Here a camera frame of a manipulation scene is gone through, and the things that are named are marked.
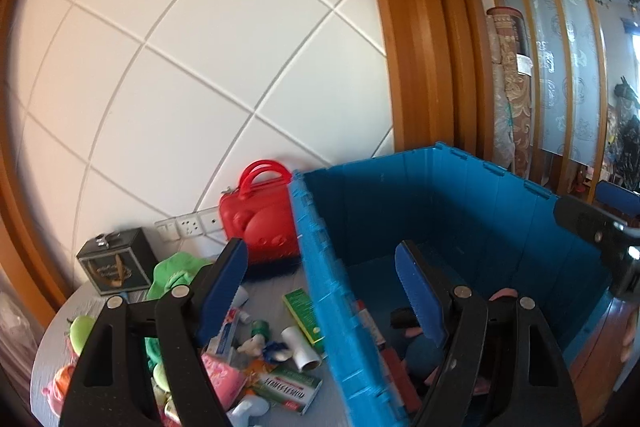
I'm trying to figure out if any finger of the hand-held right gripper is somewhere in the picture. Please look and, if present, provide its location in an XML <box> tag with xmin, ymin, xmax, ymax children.
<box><xmin>595</xmin><ymin>180</ymin><xmax>640</xmax><ymax>228</ymax></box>
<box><xmin>552</xmin><ymin>196</ymin><xmax>629</xmax><ymax>254</ymax></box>

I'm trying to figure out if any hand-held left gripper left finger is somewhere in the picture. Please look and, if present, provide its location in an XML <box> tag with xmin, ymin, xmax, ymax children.
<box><xmin>59</xmin><ymin>237</ymin><xmax>249</xmax><ymax>427</ymax></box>

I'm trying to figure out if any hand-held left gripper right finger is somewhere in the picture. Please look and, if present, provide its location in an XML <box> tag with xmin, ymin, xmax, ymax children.
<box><xmin>394</xmin><ymin>239</ymin><xmax>583</xmax><ymax>427</ymax></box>

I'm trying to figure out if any pig plush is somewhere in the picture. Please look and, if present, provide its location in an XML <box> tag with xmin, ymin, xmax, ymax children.
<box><xmin>390</xmin><ymin>287</ymin><xmax>518</xmax><ymax>400</ymax></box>
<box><xmin>46</xmin><ymin>363</ymin><xmax>77</xmax><ymax>414</ymax></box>

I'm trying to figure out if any dark red box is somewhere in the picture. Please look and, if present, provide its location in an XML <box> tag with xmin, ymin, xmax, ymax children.
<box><xmin>381</xmin><ymin>346</ymin><xmax>424</xmax><ymax>414</ymax></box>

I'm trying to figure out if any blue plastic storage bin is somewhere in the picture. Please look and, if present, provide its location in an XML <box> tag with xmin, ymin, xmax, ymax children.
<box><xmin>287</xmin><ymin>142</ymin><xmax>621</xmax><ymax>427</ymax></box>

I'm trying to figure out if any grey round desktop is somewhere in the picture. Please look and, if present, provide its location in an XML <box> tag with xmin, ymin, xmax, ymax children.
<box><xmin>30</xmin><ymin>264</ymin><xmax>362</xmax><ymax>427</ymax></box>

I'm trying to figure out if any person's right hand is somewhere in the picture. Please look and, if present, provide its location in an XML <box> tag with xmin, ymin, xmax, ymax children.
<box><xmin>621</xmin><ymin>327</ymin><xmax>637</xmax><ymax>364</ymax></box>

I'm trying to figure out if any dark green plush toy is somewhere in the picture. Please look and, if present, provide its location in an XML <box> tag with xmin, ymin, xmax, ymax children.
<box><xmin>146</xmin><ymin>253</ymin><xmax>217</xmax><ymax>304</ymax></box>

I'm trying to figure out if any toothpaste tube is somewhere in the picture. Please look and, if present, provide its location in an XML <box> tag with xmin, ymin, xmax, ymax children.
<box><xmin>205</xmin><ymin>284</ymin><xmax>252</xmax><ymax>359</ymax></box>

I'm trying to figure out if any white and red box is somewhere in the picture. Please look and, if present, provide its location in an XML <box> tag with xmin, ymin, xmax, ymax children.
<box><xmin>351</xmin><ymin>298</ymin><xmax>387</xmax><ymax>349</ymax></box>

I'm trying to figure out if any red plastic handbag case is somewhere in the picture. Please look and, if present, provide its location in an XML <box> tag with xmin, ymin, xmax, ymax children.
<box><xmin>218</xmin><ymin>160</ymin><xmax>302</xmax><ymax>271</ymax></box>

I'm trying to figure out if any small blue white toy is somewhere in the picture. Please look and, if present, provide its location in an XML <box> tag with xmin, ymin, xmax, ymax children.
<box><xmin>261</xmin><ymin>340</ymin><xmax>292</xmax><ymax>364</ymax></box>

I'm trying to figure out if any green carton box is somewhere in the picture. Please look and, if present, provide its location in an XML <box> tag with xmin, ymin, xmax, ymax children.
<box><xmin>282</xmin><ymin>288</ymin><xmax>328</xmax><ymax>355</ymax></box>

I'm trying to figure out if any black gift box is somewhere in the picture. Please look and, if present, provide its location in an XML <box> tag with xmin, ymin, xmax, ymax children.
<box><xmin>76</xmin><ymin>227</ymin><xmax>159</xmax><ymax>296</ymax></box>

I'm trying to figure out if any pink packet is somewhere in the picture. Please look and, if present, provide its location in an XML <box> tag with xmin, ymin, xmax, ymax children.
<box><xmin>201</xmin><ymin>353</ymin><xmax>249</xmax><ymax>411</ymax></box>

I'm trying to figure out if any white cardboard roll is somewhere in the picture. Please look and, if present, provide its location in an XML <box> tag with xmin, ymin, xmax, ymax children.
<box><xmin>281</xmin><ymin>326</ymin><xmax>323</xmax><ymax>371</ymax></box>

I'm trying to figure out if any green and white medicine box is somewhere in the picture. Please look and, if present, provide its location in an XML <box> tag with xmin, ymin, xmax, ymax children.
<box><xmin>249</xmin><ymin>366</ymin><xmax>324</xmax><ymax>416</ymax></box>

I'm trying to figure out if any white plastic bottle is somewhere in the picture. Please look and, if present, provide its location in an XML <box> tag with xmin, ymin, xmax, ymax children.
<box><xmin>226</xmin><ymin>393</ymin><xmax>272</xmax><ymax>427</ymax></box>

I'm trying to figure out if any rolled patterned carpet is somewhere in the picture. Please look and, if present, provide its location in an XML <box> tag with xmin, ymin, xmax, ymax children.
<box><xmin>486</xmin><ymin>6</ymin><xmax>534</xmax><ymax>178</ymax></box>

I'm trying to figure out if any wooden frosted glass partition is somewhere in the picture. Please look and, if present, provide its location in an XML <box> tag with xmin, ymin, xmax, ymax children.
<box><xmin>462</xmin><ymin>0</ymin><xmax>617</xmax><ymax>188</ymax></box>

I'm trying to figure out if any pig plush in orange clothes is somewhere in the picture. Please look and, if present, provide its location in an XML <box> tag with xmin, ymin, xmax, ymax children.
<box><xmin>46</xmin><ymin>363</ymin><xmax>77</xmax><ymax>414</ymax></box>

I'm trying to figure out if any clear plastic bag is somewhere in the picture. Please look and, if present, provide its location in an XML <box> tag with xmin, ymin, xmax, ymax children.
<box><xmin>0</xmin><ymin>272</ymin><xmax>42</xmax><ymax>360</ymax></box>

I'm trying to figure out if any white wall socket strip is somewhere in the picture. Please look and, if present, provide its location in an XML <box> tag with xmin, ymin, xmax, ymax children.
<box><xmin>155</xmin><ymin>211</ymin><xmax>224</xmax><ymax>242</ymax></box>

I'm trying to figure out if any wooden wall frame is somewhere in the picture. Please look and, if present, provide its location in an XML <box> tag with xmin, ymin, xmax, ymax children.
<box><xmin>352</xmin><ymin>0</ymin><xmax>497</xmax><ymax>158</ymax></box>

